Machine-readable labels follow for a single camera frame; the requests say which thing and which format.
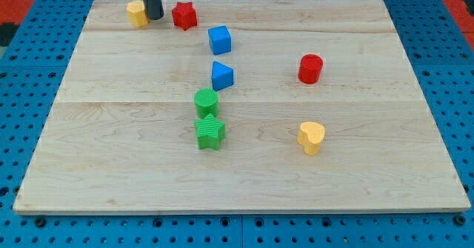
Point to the green star block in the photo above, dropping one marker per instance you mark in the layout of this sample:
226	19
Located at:
209	132

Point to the blue cube block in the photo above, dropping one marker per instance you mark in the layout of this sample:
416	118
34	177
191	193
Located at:
220	40

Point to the red star block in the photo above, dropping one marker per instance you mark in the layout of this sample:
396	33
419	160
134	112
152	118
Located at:
184	15

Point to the light wooden board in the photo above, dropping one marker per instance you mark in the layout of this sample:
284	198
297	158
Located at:
120	138

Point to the green cylinder block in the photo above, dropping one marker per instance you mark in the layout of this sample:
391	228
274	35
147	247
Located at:
206	102

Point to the blue triangle block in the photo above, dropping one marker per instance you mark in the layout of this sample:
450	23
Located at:
222	76

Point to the yellow heart block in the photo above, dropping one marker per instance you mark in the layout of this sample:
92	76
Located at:
310	136

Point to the red cylinder block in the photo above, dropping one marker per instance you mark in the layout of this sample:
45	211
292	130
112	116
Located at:
310	68

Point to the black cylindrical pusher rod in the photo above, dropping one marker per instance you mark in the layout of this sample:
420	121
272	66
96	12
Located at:
152	1

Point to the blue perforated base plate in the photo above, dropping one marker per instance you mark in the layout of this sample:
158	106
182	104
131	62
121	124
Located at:
35	61

